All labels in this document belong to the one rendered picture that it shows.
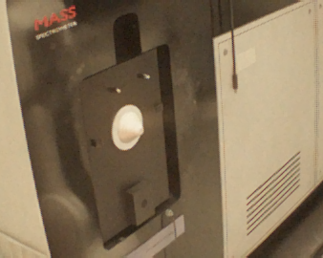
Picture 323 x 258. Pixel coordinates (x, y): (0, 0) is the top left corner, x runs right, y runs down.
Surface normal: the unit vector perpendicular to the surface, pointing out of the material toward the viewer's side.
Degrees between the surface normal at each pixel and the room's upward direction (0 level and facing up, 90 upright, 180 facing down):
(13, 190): 90
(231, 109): 90
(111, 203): 90
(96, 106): 90
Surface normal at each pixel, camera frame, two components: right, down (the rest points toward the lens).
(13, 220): -0.61, 0.37
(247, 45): 0.79, 0.18
